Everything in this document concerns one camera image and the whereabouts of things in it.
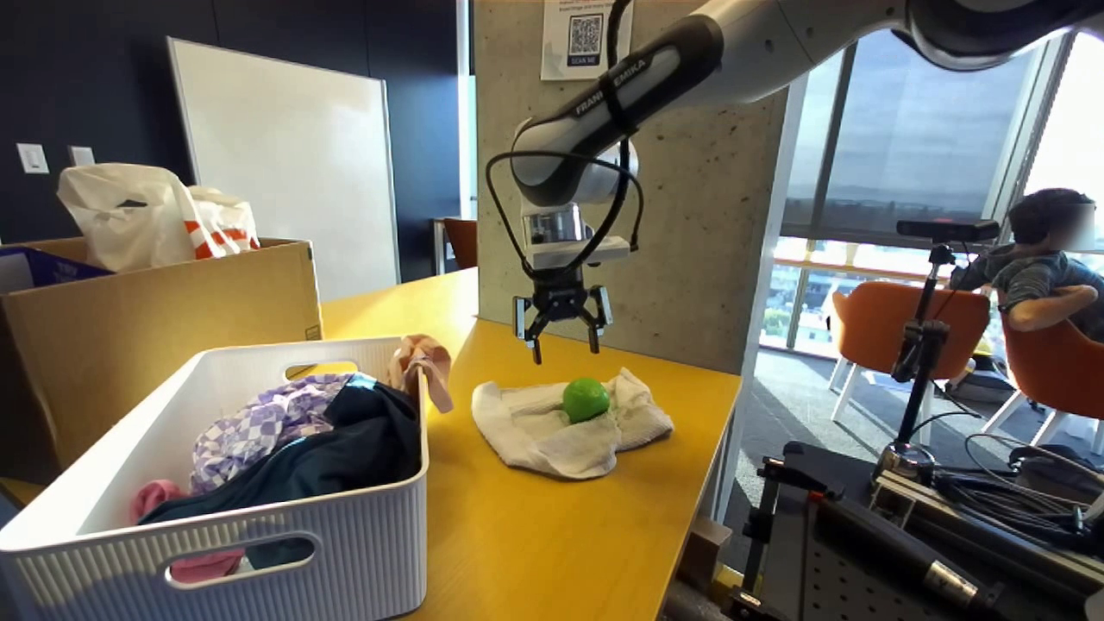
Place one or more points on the grey concrete pillar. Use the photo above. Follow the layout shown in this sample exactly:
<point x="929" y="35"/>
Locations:
<point x="701" y="252"/>

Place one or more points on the peach pink cloth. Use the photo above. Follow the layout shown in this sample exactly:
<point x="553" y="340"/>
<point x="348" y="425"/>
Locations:
<point x="414" y="365"/>

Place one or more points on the yellow cloth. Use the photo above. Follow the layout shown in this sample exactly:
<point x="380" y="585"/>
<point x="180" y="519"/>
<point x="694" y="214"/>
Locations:
<point x="322" y="372"/>

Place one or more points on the black perforated robot cart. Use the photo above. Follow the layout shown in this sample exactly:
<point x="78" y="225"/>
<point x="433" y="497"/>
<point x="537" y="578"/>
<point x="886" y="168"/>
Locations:
<point x="863" y="563"/>

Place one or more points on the white board panel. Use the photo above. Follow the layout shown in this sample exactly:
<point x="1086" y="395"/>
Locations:
<point x="286" y="161"/>

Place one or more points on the brown chair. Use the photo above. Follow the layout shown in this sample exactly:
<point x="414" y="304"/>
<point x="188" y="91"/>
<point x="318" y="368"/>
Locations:
<point x="459" y="242"/>

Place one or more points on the bright pink cloth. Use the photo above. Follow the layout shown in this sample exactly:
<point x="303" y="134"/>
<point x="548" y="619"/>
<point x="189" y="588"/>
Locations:
<point x="155" y="497"/>

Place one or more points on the white QR code sign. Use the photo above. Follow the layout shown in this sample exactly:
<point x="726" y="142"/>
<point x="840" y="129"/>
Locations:
<point x="569" y="39"/>

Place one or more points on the white ribbed plastic basket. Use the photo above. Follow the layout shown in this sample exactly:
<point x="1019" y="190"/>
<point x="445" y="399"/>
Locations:
<point x="298" y="563"/>

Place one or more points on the seated person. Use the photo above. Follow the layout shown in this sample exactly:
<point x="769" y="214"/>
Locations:
<point x="1036" y="277"/>

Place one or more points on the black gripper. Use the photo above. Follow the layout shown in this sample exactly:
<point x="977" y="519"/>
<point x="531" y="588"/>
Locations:
<point x="562" y="261"/>

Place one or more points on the beige towel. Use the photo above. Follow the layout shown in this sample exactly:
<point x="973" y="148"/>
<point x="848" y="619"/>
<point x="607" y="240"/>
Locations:
<point x="540" y="437"/>

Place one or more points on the brown cardboard box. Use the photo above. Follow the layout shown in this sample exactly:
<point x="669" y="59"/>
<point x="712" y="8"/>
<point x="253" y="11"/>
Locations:
<point x="150" y="333"/>

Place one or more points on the white wall plate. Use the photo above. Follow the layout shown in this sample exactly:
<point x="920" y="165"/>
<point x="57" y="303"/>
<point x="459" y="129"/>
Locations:
<point x="31" y="157"/>
<point x="80" y="157"/>

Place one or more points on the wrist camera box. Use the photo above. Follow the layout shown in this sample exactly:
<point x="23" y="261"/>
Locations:
<point x="617" y="252"/>

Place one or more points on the black camera tripod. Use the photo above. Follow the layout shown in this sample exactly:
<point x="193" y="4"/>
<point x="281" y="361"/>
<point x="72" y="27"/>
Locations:
<point x="922" y="345"/>

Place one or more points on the white plastic bag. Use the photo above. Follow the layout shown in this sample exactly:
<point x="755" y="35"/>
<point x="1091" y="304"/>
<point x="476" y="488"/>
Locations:
<point x="138" y="219"/>

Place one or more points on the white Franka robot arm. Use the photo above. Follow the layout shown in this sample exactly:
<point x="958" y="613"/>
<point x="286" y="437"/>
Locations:
<point x="747" y="47"/>

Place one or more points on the black bar camera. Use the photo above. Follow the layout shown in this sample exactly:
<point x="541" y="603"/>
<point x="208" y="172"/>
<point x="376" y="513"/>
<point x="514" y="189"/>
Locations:
<point x="950" y="228"/>

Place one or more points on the purple floral cloth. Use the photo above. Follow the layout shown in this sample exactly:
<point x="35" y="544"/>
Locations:
<point x="261" y="425"/>

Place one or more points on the grey window roller blind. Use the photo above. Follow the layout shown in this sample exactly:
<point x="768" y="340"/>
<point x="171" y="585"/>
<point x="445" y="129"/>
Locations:
<point x="920" y="139"/>

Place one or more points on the pile of clothes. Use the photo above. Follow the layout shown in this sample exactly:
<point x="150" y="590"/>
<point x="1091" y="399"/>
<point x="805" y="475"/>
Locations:
<point x="346" y="449"/>

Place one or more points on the orange chair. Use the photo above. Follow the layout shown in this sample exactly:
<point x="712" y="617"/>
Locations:
<point x="883" y="323"/>
<point x="1053" y="368"/>

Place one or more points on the green apple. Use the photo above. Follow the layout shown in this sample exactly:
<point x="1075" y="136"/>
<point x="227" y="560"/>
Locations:
<point x="586" y="399"/>

